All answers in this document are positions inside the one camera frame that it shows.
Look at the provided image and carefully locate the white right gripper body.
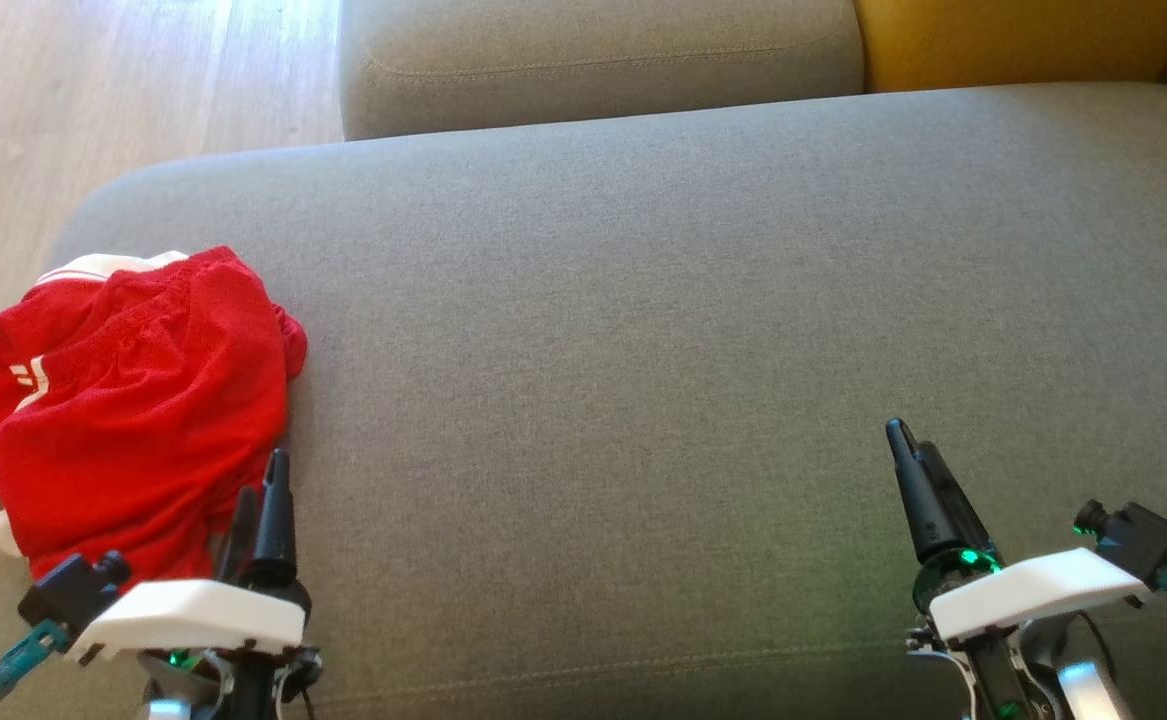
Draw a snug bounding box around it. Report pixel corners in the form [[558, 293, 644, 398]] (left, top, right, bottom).
[[908, 548, 1151, 720]]

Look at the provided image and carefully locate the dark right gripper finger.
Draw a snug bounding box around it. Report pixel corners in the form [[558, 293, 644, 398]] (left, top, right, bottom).
[[918, 442, 994, 557], [886, 418, 949, 563]]

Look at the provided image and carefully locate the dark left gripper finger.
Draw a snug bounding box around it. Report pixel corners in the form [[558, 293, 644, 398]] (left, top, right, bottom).
[[215, 487, 262, 584], [243, 448, 310, 597]]

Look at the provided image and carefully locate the large yellow sofa back cushion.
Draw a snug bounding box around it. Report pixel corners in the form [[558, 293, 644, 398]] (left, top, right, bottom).
[[853, 0, 1167, 94]]

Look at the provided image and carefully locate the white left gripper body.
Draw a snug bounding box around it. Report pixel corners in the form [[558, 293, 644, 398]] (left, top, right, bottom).
[[68, 578, 324, 720]]

